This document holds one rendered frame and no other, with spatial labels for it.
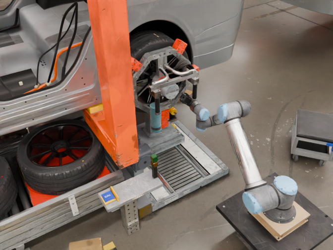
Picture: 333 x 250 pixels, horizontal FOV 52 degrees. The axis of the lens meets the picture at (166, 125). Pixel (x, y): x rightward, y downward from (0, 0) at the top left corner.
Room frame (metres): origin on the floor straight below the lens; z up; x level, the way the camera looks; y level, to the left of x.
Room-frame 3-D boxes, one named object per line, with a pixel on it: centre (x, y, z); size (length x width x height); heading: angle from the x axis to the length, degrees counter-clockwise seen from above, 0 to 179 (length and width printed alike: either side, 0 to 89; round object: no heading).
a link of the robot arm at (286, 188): (1.45, -0.75, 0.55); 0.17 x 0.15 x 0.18; 110
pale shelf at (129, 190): (1.58, 0.26, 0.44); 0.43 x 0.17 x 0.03; 122
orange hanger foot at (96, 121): (2.09, 0.49, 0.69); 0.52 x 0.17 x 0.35; 32
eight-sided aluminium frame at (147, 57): (2.34, 0.04, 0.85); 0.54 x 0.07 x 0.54; 122
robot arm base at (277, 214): (1.45, -0.76, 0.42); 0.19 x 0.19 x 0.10
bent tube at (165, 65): (2.29, -0.10, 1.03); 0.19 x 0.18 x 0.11; 32
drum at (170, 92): (2.28, 0.01, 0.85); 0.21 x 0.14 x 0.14; 32
